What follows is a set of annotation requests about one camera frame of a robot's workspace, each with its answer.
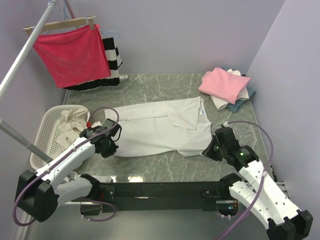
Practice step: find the white t shirt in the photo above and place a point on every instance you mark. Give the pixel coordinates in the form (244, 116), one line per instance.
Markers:
(222, 101)
(157, 127)

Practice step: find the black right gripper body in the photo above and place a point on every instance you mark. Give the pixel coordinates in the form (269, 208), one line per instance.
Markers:
(220, 150)

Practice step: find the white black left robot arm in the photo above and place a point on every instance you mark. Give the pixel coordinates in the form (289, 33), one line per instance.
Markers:
(41, 192)

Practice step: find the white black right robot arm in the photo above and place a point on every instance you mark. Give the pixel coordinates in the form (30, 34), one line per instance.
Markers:
(253, 187)

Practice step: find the red hanging towel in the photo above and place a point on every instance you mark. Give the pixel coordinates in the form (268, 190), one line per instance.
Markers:
(74, 57)

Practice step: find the blue wire hanger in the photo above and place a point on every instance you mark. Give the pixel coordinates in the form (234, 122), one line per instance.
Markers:
(109, 34)

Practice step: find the folded white t shirt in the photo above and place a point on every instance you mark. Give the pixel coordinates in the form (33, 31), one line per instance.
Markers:
(222, 101)

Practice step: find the folded pink t shirt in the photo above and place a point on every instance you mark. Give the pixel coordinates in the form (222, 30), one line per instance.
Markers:
(205, 86)

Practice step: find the white plastic laundry basket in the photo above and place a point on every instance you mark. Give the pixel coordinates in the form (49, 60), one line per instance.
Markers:
(48, 130)

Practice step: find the metal clothes rack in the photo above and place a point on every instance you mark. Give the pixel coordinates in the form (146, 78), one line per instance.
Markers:
(30, 94)

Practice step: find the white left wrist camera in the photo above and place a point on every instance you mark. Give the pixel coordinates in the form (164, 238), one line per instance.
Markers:
(93, 124)

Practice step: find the cream clothes in basket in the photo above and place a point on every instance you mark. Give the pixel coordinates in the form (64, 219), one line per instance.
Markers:
(71, 124)

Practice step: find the black base beam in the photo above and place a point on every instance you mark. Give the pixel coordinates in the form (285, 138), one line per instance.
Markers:
(152, 196)

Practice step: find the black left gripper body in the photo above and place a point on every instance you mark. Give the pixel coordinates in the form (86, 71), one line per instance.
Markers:
(110, 149)

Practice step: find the black white checkered cloth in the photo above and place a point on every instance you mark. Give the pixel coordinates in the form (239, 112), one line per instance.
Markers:
(114, 62)

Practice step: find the wooden clip hanger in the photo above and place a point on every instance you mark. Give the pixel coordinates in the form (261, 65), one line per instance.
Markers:
(71, 23)

